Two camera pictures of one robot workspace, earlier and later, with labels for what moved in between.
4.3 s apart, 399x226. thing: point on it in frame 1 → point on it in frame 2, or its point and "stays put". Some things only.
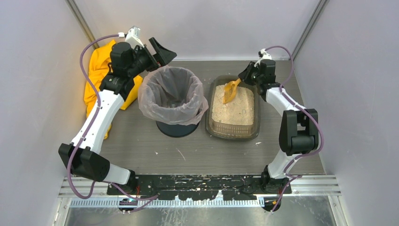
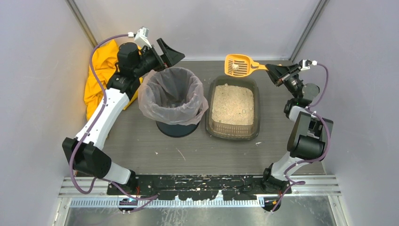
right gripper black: [249, 74] → [287, 76]
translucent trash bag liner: [171, 95] stays put
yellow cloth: [97, 66] stays put
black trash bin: [176, 130] stays put
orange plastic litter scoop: [230, 90] → [241, 65]
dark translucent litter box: [233, 109] stays put
